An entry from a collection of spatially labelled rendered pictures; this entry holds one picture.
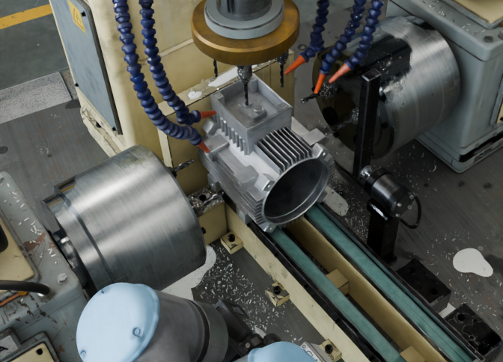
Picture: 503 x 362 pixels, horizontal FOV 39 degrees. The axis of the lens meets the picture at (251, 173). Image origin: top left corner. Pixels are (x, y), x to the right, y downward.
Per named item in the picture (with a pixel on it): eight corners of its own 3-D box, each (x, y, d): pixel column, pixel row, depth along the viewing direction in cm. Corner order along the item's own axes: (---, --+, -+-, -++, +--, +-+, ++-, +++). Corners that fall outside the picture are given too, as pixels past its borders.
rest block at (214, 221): (186, 231, 156) (180, 196, 147) (213, 215, 158) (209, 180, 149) (201, 249, 152) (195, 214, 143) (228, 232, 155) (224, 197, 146)
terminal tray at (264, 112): (211, 123, 139) (208, 95, 133) (256, 99, 142) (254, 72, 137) (247, 158, 132) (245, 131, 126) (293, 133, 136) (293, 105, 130)
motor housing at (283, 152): (200, 184, 149) (191, 118, 134) (275, 143, 155) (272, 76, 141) (257, 247, 137) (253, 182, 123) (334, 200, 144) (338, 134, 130)
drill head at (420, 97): (279, 132, 158) (277, 42, 140) (415, 57, 173) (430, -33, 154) (354, 202, 144) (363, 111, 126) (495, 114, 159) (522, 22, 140)
